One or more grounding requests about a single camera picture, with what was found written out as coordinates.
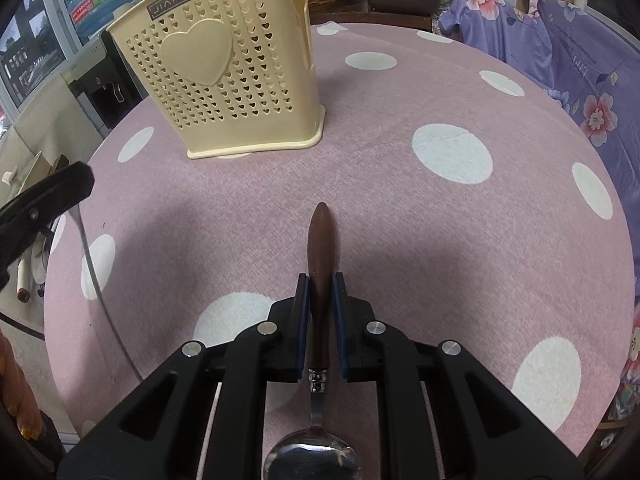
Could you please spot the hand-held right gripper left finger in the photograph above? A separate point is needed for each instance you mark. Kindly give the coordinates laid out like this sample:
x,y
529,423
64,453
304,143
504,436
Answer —
x,y
301,320

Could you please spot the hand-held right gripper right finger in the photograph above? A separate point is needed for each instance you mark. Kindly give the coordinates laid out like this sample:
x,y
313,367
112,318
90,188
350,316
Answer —
x,y
340,320

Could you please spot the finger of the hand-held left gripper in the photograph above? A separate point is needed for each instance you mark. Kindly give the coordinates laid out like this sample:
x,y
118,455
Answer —
x,y
60,187

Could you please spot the beige plastic utensil holder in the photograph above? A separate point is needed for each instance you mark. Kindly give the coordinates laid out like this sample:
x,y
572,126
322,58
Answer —
x,y
250,110

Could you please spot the cardboard box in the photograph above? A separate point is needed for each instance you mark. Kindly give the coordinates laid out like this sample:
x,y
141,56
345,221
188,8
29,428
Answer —
x,y
40,175

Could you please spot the water dispenser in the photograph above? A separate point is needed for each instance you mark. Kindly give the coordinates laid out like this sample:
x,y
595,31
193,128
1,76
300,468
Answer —
x,y
100,95

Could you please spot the pink polka dot tablecloth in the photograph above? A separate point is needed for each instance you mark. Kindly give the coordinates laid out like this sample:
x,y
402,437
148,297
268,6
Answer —
x,y
450,260

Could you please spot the blue water bottle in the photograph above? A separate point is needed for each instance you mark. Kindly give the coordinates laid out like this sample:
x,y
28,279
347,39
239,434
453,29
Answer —
x,y
90,0

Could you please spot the orange brown object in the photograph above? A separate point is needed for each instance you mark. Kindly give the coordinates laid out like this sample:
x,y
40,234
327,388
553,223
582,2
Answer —
x,y
20,395

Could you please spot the dark wooden stand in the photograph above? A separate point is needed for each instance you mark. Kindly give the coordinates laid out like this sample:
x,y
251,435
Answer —
x,y
370,15

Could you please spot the purple floral cloth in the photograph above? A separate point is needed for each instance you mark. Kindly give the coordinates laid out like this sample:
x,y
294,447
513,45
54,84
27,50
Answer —
x,y
565,60

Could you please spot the light wooden box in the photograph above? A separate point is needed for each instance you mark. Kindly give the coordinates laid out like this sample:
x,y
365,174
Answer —
x,y
525,5

